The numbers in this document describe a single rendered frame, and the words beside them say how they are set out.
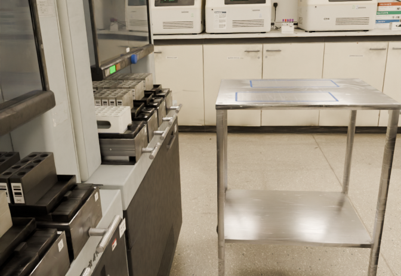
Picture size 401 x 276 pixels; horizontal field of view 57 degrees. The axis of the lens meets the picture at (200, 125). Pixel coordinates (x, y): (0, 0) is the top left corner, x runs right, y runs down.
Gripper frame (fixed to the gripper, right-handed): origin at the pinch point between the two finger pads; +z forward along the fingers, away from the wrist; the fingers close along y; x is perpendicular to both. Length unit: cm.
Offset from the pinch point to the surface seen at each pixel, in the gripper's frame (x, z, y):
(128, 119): 55, 35, -32
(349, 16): 29, 16, 226
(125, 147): 51, 40, -39
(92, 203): 36, 40, -66
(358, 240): -6, 90, 22
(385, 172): -12, 61, 20
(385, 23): 3, 24, 279
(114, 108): 59, 32, -32
